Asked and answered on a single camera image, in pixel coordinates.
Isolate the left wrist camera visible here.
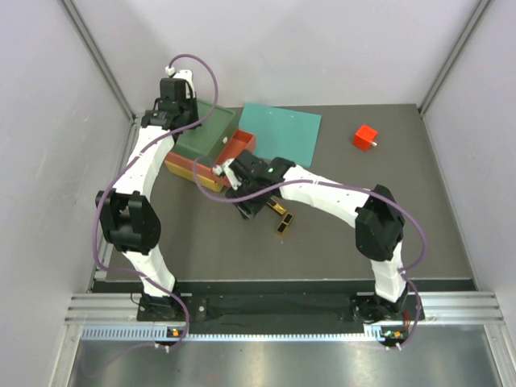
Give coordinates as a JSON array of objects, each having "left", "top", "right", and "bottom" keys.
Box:
[{"left": 165, "top": 65, "right": 197, "bottom": 99}]

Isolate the teal mat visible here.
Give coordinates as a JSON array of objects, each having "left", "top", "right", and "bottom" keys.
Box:
[{"left": 239, "top": 103, "right": 322, "bottom": 167}]

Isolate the yellow bottom drawer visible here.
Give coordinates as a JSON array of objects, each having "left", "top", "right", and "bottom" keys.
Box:
[{"left": 209, "top": 181, "right": 224, "bottom": 193}]

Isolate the green top drawer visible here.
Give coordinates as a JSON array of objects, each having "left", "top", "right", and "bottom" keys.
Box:
[{"left": 210, "top": 109, "right": 238, "bottom": 161}]

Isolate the three-tier drawer organizer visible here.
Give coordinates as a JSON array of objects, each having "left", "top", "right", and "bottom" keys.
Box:
[{"left": 164, "top": 99, "right": 237, "bottom": 194}]

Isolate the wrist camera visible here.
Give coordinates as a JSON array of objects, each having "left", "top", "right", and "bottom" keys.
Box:
[
  {"left": 211, "top": 158, "right": 241, "bottom": 190},
  {"left": 165, "top": 65, "right": 197, "bottom": 99}
]

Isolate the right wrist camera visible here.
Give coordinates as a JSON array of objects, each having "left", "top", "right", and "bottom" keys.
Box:
[{"left": 211, "top": 158, "right": 241, "bottom": 190}]

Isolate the gold black lipstick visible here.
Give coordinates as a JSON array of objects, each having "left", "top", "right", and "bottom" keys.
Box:
[
  {"left": 277, "top": 213, "right": 293, "bottom": 235},
  {"left": 267, "top": 199, "right": 287, "bottom": 216}
]

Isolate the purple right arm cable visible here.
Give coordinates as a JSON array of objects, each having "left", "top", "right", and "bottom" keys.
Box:
[{"left": 192, "top": 156, "right": 429, "bottom": 350}]

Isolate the red cube with peg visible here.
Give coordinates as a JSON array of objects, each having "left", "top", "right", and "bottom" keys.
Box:
[{"left": 352, "top": 125, "right": 378, "bottom": 152}]

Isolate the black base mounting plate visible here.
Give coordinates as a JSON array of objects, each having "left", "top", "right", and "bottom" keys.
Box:
[{"left": 137, "top": 293, "right": 424, "bottom": 324}]

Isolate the aluminium front rail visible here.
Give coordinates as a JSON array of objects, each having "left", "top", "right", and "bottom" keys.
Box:
[{"left": 64, "top": 292, "right": 503, "bottom": 343}]

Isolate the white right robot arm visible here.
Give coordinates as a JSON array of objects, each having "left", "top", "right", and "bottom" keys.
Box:
[{"left": 213, "top": 151, "right": 408, "bottom": 323}]

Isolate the red drawer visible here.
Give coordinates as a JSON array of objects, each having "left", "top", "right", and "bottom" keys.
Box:
[{"left": 208, "top": 129, "right": 256, "bottom": 183}]

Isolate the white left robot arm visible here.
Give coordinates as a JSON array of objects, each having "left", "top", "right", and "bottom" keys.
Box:
[{"left": 95, "top": 70, "right": 199, "bottom": 321}]

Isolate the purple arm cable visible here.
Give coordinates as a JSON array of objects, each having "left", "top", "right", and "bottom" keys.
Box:
[
  {"left": 192, "top": 156, "right": 429, "bottom": 350},
  {"left": 90, "top": 52, "right": 221, "bottom": 352}
]

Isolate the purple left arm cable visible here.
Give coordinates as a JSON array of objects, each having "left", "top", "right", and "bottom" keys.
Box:
[{"left": 90, "top": 52, "right": 221, "bottom": 352}]

